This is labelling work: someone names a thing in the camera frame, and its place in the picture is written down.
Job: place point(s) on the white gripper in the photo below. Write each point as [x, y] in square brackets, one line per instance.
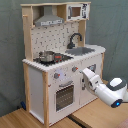
[94, 80]

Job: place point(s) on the stove knob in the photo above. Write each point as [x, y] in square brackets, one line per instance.
[56, 75]
[74, 69]

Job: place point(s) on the white oven door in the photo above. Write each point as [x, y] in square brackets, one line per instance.
[63, 98]

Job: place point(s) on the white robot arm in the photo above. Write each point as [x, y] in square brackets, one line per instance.
[114, 93]

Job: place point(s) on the wooden toy kitchen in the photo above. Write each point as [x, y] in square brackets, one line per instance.
[39, 78]

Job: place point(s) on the white fridge door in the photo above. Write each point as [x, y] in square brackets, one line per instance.
[94, 64]

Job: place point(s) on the grey toy sink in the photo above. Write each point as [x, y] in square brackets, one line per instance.
[79, 51]

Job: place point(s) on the black stovetop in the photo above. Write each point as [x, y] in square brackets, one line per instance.
[57, 58]

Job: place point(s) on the black toy faucet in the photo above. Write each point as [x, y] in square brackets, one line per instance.
[71, 44]

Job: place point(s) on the silver toy pot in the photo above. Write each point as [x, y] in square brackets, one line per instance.
[46, 56]

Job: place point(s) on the toy microwave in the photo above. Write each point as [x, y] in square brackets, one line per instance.
[77, 11]

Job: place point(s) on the grey range hood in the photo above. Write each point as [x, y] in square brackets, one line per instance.
[48, 18]

